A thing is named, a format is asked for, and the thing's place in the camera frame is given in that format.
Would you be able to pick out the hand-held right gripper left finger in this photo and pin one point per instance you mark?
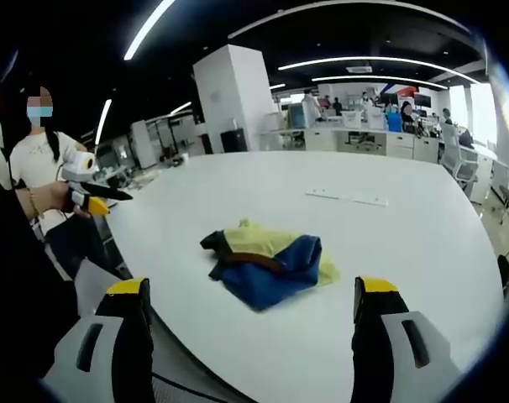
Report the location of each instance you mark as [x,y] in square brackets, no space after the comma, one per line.
[124,336]

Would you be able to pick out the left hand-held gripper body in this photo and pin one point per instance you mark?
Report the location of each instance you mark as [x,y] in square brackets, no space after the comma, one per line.
[81,165]

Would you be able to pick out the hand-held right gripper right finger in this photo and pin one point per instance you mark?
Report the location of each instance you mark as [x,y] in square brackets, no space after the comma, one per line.
[376,336]

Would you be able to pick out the blue and yellow garment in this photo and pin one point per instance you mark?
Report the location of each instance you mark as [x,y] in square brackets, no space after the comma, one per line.
[275,268]

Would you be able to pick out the person's left hand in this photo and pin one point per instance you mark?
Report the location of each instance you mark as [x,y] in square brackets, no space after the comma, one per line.
[60,199]

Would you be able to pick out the straight ceiling light strip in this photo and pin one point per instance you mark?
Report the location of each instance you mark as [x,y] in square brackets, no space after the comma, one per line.
[103,121]
[147,29]
[180,108]

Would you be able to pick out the black cabinet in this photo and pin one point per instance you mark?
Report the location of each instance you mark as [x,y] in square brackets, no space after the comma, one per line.
[234,140]

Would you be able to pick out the white square pillar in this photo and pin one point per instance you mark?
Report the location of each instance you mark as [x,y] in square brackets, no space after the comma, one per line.
[233,101]

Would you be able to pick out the white office chair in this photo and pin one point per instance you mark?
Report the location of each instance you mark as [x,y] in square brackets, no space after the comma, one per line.
[462,165]

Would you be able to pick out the long white desk counter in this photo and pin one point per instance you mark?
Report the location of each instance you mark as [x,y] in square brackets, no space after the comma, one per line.
[355,140]

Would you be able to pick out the blue box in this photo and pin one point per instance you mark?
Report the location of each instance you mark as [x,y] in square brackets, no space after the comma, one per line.
[394,122]

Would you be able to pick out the black monitor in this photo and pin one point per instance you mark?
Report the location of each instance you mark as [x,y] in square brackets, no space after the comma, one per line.
[422,101]

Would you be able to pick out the curved ceiling light strip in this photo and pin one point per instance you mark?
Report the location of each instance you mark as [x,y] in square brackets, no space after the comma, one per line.
[380,78]
[376,61]

